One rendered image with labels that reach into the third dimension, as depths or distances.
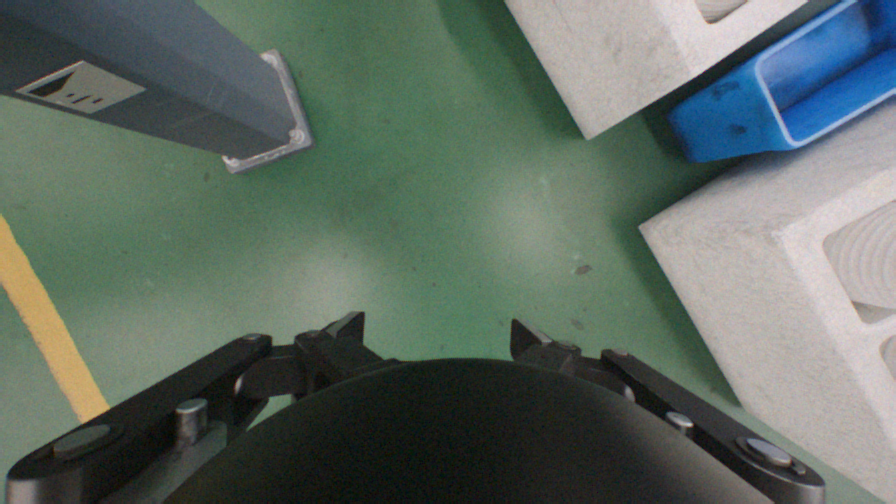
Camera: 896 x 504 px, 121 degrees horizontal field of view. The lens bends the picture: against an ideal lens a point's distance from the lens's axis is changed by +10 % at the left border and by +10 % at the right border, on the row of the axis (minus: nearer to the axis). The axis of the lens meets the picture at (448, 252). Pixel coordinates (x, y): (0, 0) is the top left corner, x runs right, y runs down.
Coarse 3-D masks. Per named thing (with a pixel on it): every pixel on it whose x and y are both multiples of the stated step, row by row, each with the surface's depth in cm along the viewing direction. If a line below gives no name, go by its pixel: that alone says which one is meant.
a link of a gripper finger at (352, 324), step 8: (352, 312) 13; (360, 312) 13; (344, 320) 12; (352, 320) 12; (360, 320) 13; (336, 328) 11; (344, 328) 11; (352, 328) 12; (360, 328) 13; (336, 336) 10; (344, 336) 11; (352, 336) 12; (360, 336) 14
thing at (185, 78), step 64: (0, 0) 14; (64, 0) 16; (128, 0) 19; (192, 0) 25; (0, 64) 17; (64, 64) 18; (128, 64) 20; (192, 64) 23; (256, 64) 32; (128, 128) 25; (192, 128) 28; (256, 128) 32
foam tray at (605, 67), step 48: (528, 0) 32; (576, 0) 27; (624, 0) 22; (672, 0) 20; (768, 0) 20; (576, 48) 30; (624, 48) 25; (672, 48) 21; (720, 48) 21; (576, 96) 35; (624, 96) 28
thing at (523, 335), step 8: (512, 320) 14; (520, 320) 14; (512, 328) 14; (520, 328) 13; (528, 328) 13; (512, 336) 14; (520, 336) 13; (528, 336) 12; (536, 336) 11; (544, 336) 12; (512, 344) 14; (520, 344) 13; (528, 344) 12; (544, 344) 11; (512, 352) 14; (520, 352) 13
